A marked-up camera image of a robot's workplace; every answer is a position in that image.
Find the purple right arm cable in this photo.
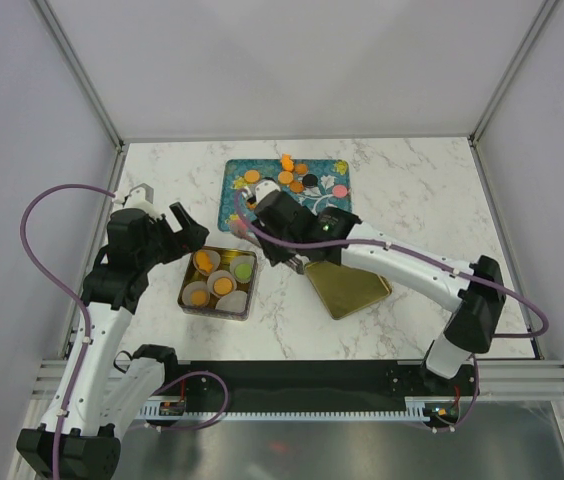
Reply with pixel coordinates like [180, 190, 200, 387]
[234, 188, 549, 434]

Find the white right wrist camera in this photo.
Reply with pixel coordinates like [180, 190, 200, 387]
[243, 179, 281, 205]

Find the orange fish cookie on tray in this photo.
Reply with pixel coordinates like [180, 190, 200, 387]
[280, 154, 295, 171]

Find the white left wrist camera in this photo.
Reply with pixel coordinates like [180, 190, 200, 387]
[112, 183, 154, 210]

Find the pink cookie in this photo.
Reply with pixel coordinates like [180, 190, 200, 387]
[230, 223, 246, 237]
[332, 184, 349, 198]

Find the teal floral tray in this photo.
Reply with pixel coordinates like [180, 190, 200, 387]
[217, 155, 352, 232]

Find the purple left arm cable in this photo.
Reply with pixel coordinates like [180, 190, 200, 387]
[20, 183, 118, 480]

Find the gold tin lid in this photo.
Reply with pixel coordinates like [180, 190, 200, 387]
[304, 262, 392, 320]

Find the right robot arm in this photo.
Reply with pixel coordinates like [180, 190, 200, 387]
[247, 181, 505, 395]

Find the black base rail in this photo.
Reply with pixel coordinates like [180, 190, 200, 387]
[166, 360, 475, 414]

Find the square cookie tin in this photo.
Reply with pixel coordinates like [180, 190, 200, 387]
[178, 246, 258, 321]

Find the green cookie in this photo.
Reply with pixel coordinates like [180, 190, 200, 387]
[234, 263, 252, 282]

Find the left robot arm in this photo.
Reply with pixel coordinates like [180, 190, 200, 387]
[16, 201, 209, 479]

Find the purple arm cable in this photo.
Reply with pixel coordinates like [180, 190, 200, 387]
[234, 188, 549, 434]
[20, 183, 118, 480]

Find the black sandwich cookie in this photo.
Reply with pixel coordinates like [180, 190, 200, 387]
[302, 174, 318, 188]

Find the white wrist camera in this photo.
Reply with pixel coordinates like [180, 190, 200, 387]
[243, 179, 281, 205]
[112, 183, 154, 210]

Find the orange fish cookie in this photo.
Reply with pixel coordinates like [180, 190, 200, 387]
[194, 251, 214, 275]
[280, 154, 295, 171]

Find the orange round cookie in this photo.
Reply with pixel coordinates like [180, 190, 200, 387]
[189, 290, 210, 308]
[278, 171, 294, 185]
[244, 170, 260, 183]
[213, 277, 234, 296]

